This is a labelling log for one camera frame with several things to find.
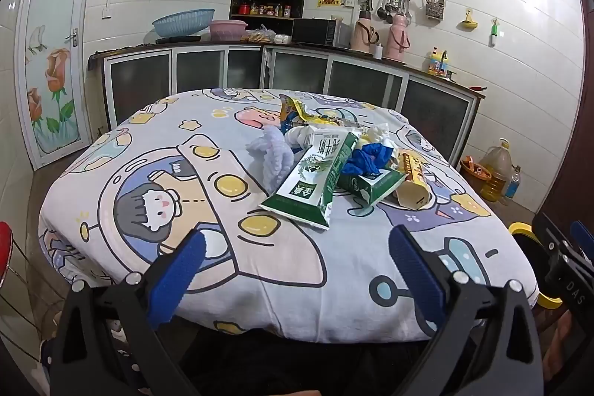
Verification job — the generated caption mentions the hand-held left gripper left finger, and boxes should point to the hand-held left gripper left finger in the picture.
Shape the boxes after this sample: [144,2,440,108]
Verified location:
[50,230,207,396]

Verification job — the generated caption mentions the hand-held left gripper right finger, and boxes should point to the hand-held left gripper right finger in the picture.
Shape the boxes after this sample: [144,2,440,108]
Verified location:
[389,225,545,396]

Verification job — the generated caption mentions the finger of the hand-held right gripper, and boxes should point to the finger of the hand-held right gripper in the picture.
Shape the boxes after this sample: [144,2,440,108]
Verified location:
[570,220,594,260]
[533,213,575,261]

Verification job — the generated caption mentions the yellow paper carton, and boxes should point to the yellow paper carton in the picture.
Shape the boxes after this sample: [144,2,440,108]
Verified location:
[394,148,439,211]

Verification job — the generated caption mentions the green carton box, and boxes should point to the green carton box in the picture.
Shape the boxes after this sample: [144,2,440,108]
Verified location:
[335,166,409,207]

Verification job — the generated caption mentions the blue rubber glove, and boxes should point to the blue rubber glove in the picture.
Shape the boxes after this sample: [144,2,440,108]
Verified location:
[342,142,395,178]

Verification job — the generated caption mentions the light blue chenille cloth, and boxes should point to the light blue chenille cloth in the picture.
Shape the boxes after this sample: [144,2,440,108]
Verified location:
[245,131,302,195]

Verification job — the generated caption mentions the green white milk pouch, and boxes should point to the green white milk pouch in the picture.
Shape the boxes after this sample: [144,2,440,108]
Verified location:
[259,131,360,230]

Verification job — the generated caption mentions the white tissue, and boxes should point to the white tissue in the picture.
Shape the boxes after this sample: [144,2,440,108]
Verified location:
[366,122,395,144]

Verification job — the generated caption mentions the white plastic wrapper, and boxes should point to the white plastic wrapper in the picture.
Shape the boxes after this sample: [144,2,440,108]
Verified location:
[285,124,326,158]

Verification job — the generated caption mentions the yellow cartoon snack bag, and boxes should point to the yellow cartoon snack bag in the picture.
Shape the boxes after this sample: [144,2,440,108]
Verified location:
[278,94,335,132]

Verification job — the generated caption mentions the clear water bottle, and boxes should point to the clear water bottle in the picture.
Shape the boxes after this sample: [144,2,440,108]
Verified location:
[505,165,521,199]

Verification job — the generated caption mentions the cooking oil jug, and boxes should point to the cooking oil jug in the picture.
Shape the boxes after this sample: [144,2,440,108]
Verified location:
[478,138,513,202]

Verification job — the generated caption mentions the brown plastic bucket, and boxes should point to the brown plastic bucket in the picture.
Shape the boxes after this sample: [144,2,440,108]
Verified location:
[459,156,493,181]

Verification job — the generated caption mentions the red stool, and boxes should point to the red stool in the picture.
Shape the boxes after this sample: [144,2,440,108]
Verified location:
[0,220,14,290]

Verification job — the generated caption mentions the kitchen counter cabinet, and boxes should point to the kitchen counter cabinet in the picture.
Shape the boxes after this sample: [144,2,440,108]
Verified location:
[88,42,486,167]

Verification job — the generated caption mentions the yellow detergent bottle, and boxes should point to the yellow detergent bottle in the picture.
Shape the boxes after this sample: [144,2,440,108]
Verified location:
[427,47,453,76]

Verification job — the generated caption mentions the dark pink thermos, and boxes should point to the dark pink thermos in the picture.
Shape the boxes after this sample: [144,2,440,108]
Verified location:
[387,13,411,62]

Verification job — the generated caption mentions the pink plastic basin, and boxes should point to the pink plastic basin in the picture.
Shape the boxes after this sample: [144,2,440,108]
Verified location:
[209,19,249,42]

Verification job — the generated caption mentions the blue plastic basket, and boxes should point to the blue plastic basket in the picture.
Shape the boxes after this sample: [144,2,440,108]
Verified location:
[152,9,216,39]

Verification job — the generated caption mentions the flower printed door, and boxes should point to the flower printed door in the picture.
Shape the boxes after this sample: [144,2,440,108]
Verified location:
[14,0,107,171]

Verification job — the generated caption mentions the clear bag of food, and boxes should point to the clear bag of food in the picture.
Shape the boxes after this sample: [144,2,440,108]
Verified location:
[240,25,292,44]

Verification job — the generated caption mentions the light pink thermos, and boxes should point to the light pink thermos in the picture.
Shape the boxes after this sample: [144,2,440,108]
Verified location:
[350,9,382,53]

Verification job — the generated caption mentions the black microwave oven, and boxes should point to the black microwave oven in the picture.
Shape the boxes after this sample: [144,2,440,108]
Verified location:
[291,18,339,46]

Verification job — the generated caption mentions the dark wooden spice rack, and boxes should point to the dark wooden spice rack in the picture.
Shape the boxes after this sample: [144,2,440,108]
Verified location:
[228,0,309,36]

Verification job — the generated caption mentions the row of condiment jars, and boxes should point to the row of condiment jars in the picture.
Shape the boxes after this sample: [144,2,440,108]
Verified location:
[238,1,293,17]

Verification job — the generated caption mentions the wall chopstick holder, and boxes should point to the wall chopstick holder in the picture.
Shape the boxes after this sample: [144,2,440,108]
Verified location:
[421,0,445,20]

